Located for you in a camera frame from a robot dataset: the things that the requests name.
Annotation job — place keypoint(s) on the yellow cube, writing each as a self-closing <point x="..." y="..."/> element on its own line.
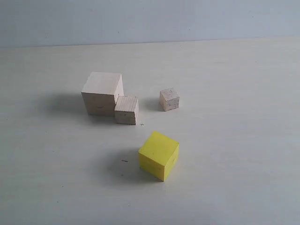
<point x="158" y="155"/>

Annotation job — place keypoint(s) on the small wooden cube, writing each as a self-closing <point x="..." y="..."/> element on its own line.
<point x="169" y="99"/>

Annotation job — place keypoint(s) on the medium wooden cube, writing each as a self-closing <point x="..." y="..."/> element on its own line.
<point x="126" y="110"/>

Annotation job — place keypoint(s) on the large wooden cube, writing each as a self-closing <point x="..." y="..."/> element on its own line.
<point x="101" y="91"/>

